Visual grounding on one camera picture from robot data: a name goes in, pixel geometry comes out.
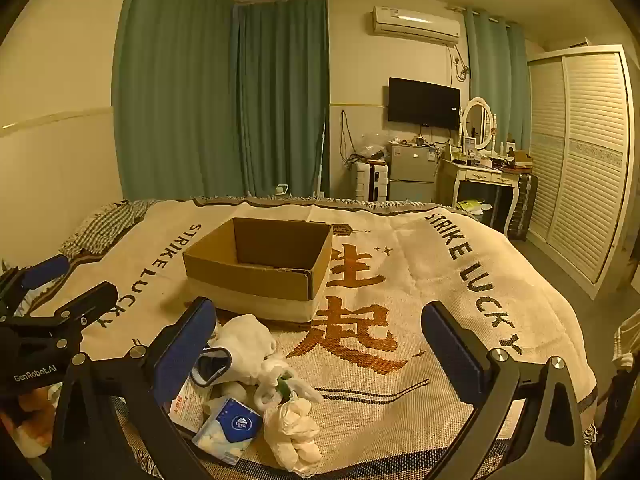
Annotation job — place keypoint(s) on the white cloth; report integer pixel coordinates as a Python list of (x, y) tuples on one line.
[(292, 432)]

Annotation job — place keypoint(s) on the light striped garment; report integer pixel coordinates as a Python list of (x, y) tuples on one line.
[(627, 340)]

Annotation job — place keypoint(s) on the blue tissue packet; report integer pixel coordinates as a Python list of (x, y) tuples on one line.
[(227, 430)]

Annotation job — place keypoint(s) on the white plush toy green trim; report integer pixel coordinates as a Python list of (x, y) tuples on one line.
[(280, 380)]

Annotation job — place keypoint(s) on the white air conditioner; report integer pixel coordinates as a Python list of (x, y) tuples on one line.
[(415, 24)]

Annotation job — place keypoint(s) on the yellow green bag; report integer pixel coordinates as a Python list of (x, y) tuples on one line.
[(470, 206)]

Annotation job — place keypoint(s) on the wide green curtain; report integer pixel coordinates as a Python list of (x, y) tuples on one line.
[(175, 85)]

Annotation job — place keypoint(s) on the narrow green curtain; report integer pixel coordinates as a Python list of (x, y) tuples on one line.
[(492, 75)]

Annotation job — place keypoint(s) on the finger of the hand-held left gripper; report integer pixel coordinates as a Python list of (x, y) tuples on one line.
[(46, 266), (85, 305)]

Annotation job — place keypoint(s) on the dark cloth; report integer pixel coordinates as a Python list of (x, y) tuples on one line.
[(620, 425)]

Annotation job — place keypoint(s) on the red label wipes packet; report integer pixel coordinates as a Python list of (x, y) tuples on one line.
[(187, 405)]

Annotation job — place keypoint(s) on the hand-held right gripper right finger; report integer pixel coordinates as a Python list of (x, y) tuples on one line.
[(456, 357)]

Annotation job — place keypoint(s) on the white louvred wardrobe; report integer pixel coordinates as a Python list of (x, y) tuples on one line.
[(585, 160)]

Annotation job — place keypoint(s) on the cream printed blanket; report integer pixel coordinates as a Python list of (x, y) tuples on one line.
[(400, 285)]

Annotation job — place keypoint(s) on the oval white vanity mirror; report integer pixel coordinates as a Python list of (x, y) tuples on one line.
[(477, 120)]

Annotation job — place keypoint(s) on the checked cloth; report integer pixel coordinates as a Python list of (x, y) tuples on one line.
[(105, 225)]

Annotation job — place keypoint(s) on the dark suitcase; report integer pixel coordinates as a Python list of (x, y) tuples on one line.
[(522, 205)]

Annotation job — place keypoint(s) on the white pole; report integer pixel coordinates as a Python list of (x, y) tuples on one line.
[(322, 160)]

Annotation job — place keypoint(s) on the black wall television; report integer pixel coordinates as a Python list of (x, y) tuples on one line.
[(424, 103)]

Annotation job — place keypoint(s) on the cardboard box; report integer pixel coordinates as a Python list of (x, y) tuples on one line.
[(250, 285)]

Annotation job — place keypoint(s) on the small grey fridge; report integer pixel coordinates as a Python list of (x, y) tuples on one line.
[(411, 172)]

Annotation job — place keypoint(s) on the white sock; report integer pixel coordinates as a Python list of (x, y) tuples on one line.
[(245, 342)]

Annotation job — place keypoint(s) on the orange plush toy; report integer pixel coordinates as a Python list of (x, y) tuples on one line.
[(30, 422)]

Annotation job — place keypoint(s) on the white dressing table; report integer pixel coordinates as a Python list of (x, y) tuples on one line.
[(480, 176)]

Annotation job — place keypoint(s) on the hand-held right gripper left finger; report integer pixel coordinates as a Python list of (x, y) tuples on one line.
[(184, 352)]

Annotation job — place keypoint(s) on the clear plastic bag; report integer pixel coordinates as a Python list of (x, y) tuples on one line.
[(372, 146)]

